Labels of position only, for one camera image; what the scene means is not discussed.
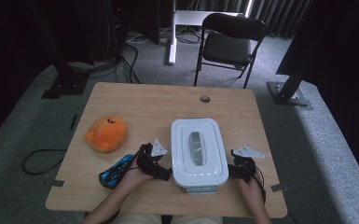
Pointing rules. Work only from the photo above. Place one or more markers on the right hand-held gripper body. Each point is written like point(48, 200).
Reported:
point(245, 168)

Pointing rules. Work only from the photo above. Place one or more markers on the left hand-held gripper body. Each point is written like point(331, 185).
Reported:
point(146, 161)

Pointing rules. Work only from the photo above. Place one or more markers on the white storage box lid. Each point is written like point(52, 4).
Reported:
point(182, 149)

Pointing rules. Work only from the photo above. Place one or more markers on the blue toy car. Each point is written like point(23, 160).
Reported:
point(113, 175)

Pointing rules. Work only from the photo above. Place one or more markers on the translucent grey storage box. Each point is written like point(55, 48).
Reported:
point(202, 189)

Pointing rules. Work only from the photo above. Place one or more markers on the orange plush toy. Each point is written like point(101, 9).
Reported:
point(107, 133)

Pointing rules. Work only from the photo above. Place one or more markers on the person's left hand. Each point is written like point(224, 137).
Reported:
point(132, 180)

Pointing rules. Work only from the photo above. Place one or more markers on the person's right hand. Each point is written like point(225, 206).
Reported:
point(253, 193)

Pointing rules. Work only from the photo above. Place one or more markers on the grey tape piece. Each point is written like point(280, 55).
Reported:
point(279, 187)
point(58, 183)

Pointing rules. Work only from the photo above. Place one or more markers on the person's legs in beige trousers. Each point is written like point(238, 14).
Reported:
point(136, 219)

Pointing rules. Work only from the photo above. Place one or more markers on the black tape strip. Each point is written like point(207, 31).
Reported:
point(73, 122)

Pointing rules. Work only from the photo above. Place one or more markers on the black metal stand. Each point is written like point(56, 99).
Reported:
point(287, 93)
point(66, 82)

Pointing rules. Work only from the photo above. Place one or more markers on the black folding chair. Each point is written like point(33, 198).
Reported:
point(227, 48)

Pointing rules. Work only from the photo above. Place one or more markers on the black curtain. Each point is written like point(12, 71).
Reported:
point(338, 46)

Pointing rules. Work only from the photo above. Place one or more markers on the grey curtain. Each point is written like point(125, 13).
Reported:
point(276, 15)

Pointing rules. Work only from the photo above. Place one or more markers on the white desk frame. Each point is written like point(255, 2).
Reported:
point(186, 17)

